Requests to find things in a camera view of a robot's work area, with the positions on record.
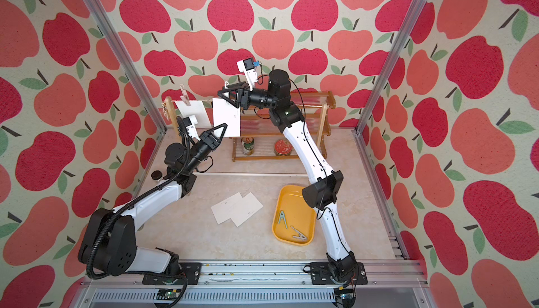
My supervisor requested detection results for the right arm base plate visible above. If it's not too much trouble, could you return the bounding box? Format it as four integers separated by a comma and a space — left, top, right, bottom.
303, 262, 369, 286

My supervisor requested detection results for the pink clothespin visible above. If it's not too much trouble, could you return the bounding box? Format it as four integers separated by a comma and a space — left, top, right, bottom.
179, 84, 191, 106

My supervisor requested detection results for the aluminium frame post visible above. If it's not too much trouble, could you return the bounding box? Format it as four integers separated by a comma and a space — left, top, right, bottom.
83, 0, 167, 134
355, 0, 427, 135

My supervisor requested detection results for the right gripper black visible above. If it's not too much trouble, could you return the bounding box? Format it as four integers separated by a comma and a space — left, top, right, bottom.
221, 84, 278, 114

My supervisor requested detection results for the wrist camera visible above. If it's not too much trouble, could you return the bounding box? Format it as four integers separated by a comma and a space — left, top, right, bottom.
182, 115, 199, 141
237, 58, 261, 91

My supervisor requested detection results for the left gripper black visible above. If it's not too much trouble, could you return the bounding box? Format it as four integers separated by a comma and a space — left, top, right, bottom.
184, 124, 227, 175

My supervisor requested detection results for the wooden shelf rack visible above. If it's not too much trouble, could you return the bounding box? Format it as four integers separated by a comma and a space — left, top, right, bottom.
224, 91, 336, 162

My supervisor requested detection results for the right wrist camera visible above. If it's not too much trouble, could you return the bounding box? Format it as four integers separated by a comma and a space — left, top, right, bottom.
237, 58, 261, 91

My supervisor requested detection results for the round red tin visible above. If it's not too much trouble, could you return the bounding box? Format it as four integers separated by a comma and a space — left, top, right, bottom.
274, 138, 293, 156

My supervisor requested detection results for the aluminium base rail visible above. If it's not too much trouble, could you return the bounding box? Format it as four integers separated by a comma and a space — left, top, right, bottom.
66, 260, 435, 307

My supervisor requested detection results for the teal clothespin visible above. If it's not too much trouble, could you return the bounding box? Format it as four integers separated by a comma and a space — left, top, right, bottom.
277, 211, 288, 228

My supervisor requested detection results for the yellow plastic tray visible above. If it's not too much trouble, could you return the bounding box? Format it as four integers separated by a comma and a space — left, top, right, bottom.
272, 185, 316, 246

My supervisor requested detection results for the white postcard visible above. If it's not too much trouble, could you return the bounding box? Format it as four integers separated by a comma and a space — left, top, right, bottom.
213, 98, 241, 138
211, 193, 243, 225
230, 193, 263, 227
174, 100, 211, 128

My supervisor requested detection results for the wooden string stand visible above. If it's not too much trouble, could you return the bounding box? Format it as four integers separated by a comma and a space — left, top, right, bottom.
164, 103, 335, 194

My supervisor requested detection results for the right aluminium frame post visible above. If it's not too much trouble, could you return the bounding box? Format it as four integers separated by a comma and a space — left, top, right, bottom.
355, 0, 427, 135

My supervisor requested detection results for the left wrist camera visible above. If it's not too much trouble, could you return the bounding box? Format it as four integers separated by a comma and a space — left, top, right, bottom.
182, 115, 199, 141

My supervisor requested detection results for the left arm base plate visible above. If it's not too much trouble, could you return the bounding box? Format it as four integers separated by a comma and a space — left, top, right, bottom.
142, 263, 202, 286

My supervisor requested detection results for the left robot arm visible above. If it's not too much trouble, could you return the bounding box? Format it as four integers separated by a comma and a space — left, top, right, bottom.
78, 118, 227, 280

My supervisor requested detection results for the grey clothespin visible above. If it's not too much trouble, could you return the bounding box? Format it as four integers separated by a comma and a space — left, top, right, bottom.
291, 225, 308, 242

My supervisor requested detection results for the left aluminium frame post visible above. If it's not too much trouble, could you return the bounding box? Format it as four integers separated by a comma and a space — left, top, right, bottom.
83, 0, 167, 134

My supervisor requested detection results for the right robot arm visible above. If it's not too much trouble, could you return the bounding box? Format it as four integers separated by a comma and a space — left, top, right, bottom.
218, 70, 359, 284

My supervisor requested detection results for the glass jar black lid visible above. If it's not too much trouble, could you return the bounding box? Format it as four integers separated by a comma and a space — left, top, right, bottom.
151, 170, 163, 180

